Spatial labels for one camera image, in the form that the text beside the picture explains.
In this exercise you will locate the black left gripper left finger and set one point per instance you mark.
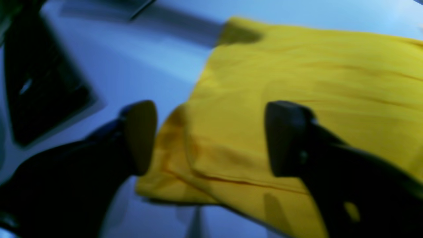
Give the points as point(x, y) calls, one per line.
point(65, 191)

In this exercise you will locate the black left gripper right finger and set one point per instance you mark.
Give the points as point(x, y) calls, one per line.
point(358, 195)

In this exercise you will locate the orange yellow T-shirt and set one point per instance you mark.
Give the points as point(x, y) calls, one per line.
point(365, 88)

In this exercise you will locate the black keyboard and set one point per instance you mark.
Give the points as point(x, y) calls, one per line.
point(43, 87)

